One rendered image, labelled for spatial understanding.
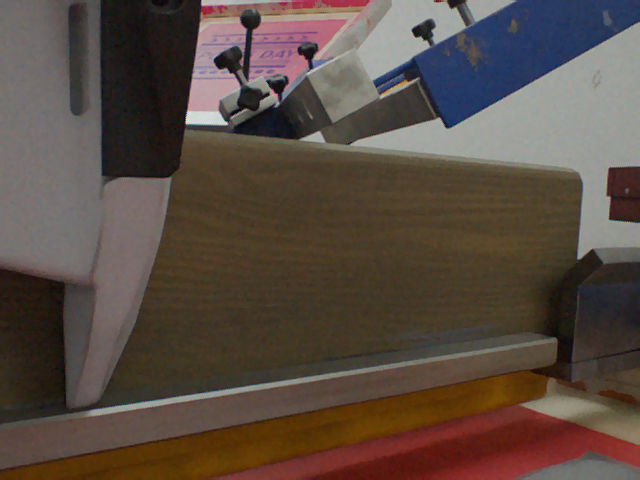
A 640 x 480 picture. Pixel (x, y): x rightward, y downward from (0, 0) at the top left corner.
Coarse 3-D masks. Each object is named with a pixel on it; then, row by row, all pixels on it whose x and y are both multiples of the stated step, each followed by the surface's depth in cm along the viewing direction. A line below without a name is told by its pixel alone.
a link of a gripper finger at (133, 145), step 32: (128, 0) 14; (160, 0) 15; (192, 0) 14; (128, 32) 14; (160, 32) 14; (192, 32) 14; (128, 64) 14; (160, 64) 14; (192, 64) 15; (128, 96) 14; (160, 96) 14; (128, 128) 14; (160, 128) 15; (128, 160) 14; (160, 160) 15
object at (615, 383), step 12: (624, 372) 34; (636, 372) 33; (564, 384) 36; (576, 384) 36; (588, 384) 35; (600, 384) 35; (612, 384) 34; (624, 384) 34; (636, 384) 33; (612, 396) 34; (624, 396) 34; (636, 396) 33
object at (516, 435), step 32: (480, 416) 30; (512, 416) 31; (544, 416) 31; (352, 448) 26; (384, 448) 26; (416, 448) 26; (448, 448) 26; (480, 448) 27; (512, 448) 27; (544, 448) 27; (576, 448) 27; (608, 448) 27
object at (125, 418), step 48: (528, 336) 27; (192, 384) 19; (240, 384) 19; (288, 384) 19; (336, 384) 21; (384, 384) 22; (432, 384) 23; (0, 432) 15; (48, 432) 16; (96, 432) 16; (144, 432) 17; (192, 432) 18
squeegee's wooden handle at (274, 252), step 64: (192, 192) 19; (256, 192) 20; (320, 192) 21; (384, 192) 23; (448, 192) 25; (512, 192) 27; (576, 192) 29; (192, 256) 19; (256, 256) 20; (320, 256) 21; (384, 256) 23; (448, 256) 25; (512, 256) 27; (576, 256) 30; (0, 320) 16; (192, 320) 19; (256, 320) 20; (320, 320) 22; (384, 320) 23; (448, 320) 25; (512, 320) 28; (0, 384) 16; (128, 384) 18
